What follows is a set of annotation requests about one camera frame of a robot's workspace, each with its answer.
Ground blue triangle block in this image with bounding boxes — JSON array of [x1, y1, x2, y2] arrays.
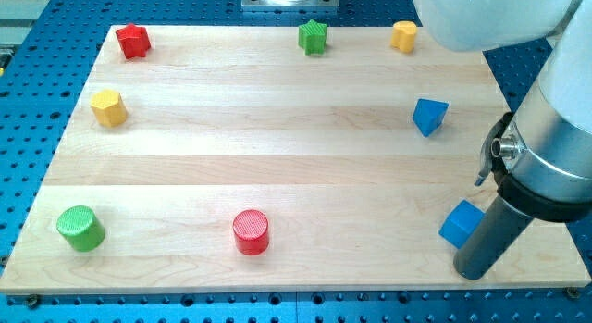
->
[[412, 98, 449, 137]]

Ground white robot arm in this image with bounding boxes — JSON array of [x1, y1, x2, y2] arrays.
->
[[413, 0, 591, 222]]

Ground blue cube block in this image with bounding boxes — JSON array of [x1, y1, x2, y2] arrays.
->
[[438, 200, 485, 249]]

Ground red cylinder block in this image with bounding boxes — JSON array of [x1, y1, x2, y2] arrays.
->
[[232, 209, 269, 255]]

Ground wooden board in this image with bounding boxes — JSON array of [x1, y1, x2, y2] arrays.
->
[[0, 24, 592, 295]]

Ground green star block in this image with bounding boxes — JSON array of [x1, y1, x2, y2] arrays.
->
[[298, 19, 328, 56]]

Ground yellow heart block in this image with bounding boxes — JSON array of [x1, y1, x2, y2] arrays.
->
[[390, 20, 417, 54]]

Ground yellow hexagon block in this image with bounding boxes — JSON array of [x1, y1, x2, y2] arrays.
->
[[91, 89, 128, 128]]

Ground red star block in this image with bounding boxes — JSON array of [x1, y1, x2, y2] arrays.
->
[[116, 23, 151, 59]]

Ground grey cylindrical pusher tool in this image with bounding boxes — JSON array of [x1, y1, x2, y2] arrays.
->
[[453, 196, 534, 280]]

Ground green cylinder block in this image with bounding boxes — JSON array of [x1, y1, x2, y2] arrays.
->
[[56, 205, 105, 252]]

